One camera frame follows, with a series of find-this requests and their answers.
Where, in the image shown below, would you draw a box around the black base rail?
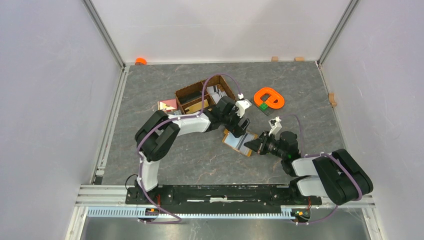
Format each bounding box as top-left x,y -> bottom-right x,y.
125,184 -> 323,215

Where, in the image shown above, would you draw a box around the silver cards pile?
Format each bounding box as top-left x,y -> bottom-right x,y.
206,84 -> 227,104

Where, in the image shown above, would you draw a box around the pink card box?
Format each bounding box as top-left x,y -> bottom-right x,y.
157,98 -> 179,113

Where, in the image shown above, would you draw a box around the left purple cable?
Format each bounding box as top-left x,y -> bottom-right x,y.
136,73 -> 244,224

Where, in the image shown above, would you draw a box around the orange plastic ring toy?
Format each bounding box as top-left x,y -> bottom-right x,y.
253,87 -> 285,110

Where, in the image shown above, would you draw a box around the orange tape roll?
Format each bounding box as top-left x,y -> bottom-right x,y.
134,57 -> 147,66

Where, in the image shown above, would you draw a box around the wooden block right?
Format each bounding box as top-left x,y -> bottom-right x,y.
294,57 -> 305,62

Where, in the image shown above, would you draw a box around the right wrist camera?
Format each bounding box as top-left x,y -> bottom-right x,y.
268,116 -> 282,136

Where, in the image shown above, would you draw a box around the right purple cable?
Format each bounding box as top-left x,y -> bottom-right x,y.
279,114 -> 364,225

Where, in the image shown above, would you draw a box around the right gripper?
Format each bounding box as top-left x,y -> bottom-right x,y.
243,130 -> 286,159

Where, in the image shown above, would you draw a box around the wooden clip on wall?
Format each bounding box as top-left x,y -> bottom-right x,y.
328,92 -> 338,108

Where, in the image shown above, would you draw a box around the purple cable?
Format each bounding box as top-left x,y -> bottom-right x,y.
279,114 -> 364,225
136,73 -> 244,224

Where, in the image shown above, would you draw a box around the brown woven basket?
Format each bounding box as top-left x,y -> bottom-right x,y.
175,74 -> 237,114

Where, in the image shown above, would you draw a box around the black cards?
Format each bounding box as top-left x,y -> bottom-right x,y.
179,91 -> 202,105

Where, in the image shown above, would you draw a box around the yellow leather card holder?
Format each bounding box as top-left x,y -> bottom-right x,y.
222,129 -> 258,157

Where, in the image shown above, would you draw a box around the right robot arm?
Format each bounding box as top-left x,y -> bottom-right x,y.
244,131 -> 374,206

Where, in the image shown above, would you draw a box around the gold VIP cards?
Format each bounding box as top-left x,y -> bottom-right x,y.
184,99 -> 209,114

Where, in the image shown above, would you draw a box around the green toy brick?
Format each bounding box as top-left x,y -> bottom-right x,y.
259,102 -> 269,111

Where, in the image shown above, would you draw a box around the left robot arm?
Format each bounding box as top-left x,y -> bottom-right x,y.
134,96 -> 252,204

